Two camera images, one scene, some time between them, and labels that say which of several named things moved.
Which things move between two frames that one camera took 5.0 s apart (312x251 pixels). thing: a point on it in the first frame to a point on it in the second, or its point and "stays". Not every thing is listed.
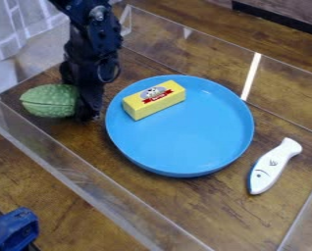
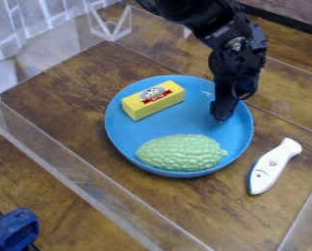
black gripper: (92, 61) to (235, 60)
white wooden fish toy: (269, 169) stays
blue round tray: (190, 138) stays
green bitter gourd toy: (49, 100) to (180, 152)
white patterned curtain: (14, 21) stays
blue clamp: (13, 229) stays
